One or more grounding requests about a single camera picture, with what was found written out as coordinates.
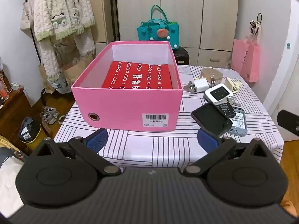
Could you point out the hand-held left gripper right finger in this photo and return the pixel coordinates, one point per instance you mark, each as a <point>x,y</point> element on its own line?
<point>206,141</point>

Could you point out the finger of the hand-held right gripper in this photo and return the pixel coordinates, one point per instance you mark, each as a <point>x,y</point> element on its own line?
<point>287,120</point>

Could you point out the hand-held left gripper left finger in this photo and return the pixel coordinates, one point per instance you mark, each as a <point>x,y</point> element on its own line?
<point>97,140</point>

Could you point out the black rectangular device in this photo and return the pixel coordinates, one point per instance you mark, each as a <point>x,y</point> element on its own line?
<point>210,117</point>

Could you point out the white mobile phone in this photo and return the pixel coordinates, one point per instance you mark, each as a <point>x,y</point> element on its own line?
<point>239,123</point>

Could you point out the pink cardboard box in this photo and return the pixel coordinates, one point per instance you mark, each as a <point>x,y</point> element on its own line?
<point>121,105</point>

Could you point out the white pocket router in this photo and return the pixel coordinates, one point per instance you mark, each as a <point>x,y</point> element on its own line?
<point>218,94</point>

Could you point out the black phone battery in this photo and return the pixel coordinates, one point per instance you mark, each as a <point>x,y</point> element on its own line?
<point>227,110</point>

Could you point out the striped tablecloth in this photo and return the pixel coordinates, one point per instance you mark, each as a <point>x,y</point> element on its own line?
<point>144,144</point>

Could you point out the grey sneaker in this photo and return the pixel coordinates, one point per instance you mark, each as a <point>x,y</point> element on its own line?
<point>51,111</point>
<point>48,117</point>

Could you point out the white charger plug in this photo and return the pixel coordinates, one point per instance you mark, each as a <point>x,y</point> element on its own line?
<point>202,85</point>

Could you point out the silver metal clip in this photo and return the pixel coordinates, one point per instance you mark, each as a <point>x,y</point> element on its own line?
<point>189,87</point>

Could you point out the cream claw hair clip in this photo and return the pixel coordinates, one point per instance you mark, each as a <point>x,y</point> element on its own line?
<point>237,86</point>

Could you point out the yellow hair clip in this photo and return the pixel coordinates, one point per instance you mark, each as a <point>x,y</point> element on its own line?
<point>229,83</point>

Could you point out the gold heart-shaped box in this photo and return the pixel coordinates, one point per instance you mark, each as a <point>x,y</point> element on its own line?
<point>211,73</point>

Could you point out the black and yellow bin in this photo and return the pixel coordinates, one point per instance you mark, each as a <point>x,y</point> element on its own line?
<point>29,130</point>

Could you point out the pink paper bag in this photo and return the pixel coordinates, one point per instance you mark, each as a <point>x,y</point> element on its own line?
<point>247,60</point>

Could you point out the brown paper bag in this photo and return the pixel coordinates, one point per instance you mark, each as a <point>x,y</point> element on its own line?
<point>72,72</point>

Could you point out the red patterned box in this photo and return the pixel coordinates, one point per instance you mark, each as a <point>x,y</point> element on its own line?
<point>137,74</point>

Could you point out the wooden cabinet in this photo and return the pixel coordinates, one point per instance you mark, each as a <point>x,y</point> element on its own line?
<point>14,112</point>

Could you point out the black suitcase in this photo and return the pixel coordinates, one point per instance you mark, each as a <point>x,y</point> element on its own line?
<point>181,54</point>

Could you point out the teal felt handbag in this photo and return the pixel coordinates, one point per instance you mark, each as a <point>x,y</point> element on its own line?
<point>151,31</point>

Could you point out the beige wardrobe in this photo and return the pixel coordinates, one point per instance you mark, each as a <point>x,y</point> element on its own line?
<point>186,9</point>

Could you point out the beige tote bag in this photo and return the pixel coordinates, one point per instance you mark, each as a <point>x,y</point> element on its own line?
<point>26,16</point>

